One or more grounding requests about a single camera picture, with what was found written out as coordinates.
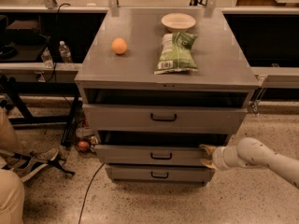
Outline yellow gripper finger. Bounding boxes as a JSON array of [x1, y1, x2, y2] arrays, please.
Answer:
[[201, 159, 216, 169], [200, 144, 216, 155]]

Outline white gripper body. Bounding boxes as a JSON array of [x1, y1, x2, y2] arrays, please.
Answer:
[[212, 147, 229, 171]]

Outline grey drawer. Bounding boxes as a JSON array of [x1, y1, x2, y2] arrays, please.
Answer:
[[106, 164, 214, 184], [95, 145, 208, 166], [83, 104, 247, 134]]

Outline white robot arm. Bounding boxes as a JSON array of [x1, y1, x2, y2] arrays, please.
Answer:
[[201, 137, 299, 189]]

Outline grey metal drawer cabinet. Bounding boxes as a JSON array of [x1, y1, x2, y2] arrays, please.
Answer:
[[74, 7, 260, 187]]

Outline grey bottom drawer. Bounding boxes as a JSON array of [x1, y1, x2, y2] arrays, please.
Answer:
[[106, 164, 214, 184]]

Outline grey top drawer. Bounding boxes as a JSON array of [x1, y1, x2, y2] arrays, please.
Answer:
[[83, 104, 247, 134]]

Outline green chip bag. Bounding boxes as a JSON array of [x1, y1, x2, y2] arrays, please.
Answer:
[[154, 32, 198, 75]]

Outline red apple on floor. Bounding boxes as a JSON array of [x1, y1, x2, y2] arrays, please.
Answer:
[[77, 141, 90, 152]]

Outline beige shallow bowl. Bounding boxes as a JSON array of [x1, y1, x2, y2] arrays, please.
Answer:
[[162, 13, 196, 33]]

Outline orange fruit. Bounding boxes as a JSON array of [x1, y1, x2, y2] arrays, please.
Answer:
[[111, 38, 127, 55]]

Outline black grabber stick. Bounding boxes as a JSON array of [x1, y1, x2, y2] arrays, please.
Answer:
[[0, 149, 75, 175]]

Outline grey sneaker shoe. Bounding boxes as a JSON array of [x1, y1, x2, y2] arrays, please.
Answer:
[[12, 147, 59, 182]]

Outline small clear water bottle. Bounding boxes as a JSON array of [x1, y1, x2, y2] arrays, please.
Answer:
[[41, 48, 54, 69]]

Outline person leg beige trousers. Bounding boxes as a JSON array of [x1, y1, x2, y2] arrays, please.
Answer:
[[0, 108, 25, 224]]

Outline dark box on shelf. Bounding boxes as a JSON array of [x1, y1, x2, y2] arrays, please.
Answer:
[[7, 20, 42, 45]]

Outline black floor cable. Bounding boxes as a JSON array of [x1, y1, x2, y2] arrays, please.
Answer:
[[77, 161, 107, 224]]

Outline black table frame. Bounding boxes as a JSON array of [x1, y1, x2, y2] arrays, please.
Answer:
[[0, 75, 80, 147]]

